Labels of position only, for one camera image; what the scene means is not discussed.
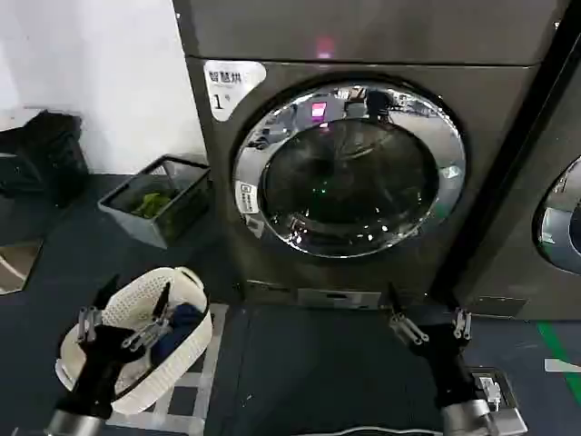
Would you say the white numbered sticker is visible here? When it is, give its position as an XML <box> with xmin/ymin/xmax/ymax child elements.
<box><xmin>202</xmin><ymin>59</ymin><xmax>269</xmax><ymax>124</ymax></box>

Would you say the glass tank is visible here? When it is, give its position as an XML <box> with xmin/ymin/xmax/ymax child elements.
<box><xmin>96</xmin><ymin>154</ymin><xmax>212</xmax><ymax>251</ymax></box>

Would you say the plain grey dryer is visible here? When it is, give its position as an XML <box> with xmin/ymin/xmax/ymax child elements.
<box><xmin>452</xmin><ymin>0</ymin><xmax>581</xmax><ymax>321</ymax></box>

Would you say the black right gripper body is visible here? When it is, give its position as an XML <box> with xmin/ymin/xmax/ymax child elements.
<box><xmin>409</xmin><ymin>325</ymin><xmax>483</xmax><ymax>411</ymax></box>

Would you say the black crate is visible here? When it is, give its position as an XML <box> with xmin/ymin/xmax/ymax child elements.
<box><xmin>0</xmin><ymin>108</ymin><xmax>90</xmax><ymax>209</ymax></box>

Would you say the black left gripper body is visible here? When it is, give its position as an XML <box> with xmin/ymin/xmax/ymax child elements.
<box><xmin>58</xmin><ymin>323</ymin><xmax>152</xmax><ymax>421</ymax></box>

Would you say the round chrome-rimmed glass dryer door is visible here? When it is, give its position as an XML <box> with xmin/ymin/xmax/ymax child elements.
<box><xmin>229</xmin><ymin>74</ymin><xmax>468</xmax><ymax>261</ymax></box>

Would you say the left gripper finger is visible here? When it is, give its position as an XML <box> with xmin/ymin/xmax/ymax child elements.
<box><xmin>121</xmin><ymin>282</ymin><xmax>172</xmax><ymax>352</ymax></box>
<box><xmin>75</xmin><ymin>273</ymin><xmax>121</xmax><ymax>343</ymax></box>

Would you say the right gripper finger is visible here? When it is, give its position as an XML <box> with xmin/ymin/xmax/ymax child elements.
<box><xmin>452</xmin><ymin>304</ymin><xmax>474</xmax><ymax>341</ymax></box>
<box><xmin>388</xmin><ymin>281</ymin><xmax>431</xmax><ymax>346</ymax></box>

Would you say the steel floor socket plate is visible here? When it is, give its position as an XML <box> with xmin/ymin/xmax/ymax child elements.
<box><xmin>468</xmin><ymin>366</ymin><xmax>530</xmax><ymax>436</ymax></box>

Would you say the grey dryer with numbered sticker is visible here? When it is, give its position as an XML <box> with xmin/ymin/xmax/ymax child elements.
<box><xmin>173</xmin><ymin>0</ymin><xmax>565</xmax><ymax>315</ymax></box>

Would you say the dark blue garment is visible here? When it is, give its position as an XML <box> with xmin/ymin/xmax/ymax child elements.
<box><xmin>148</xmin><ymin>302</ymin><xmax>204</xmax><ymax>365</ymax></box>

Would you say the green plant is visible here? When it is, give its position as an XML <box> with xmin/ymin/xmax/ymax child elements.
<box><xmin>130</xmin><ymin>192</ymin><xmax>177</xmax><ymax>220</ymax></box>

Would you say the white woven laundry basket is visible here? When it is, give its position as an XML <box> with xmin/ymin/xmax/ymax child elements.
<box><xmin>54</xmin><ymin>266</ymin><xmax>214</xmax><ymax>415</ymax></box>

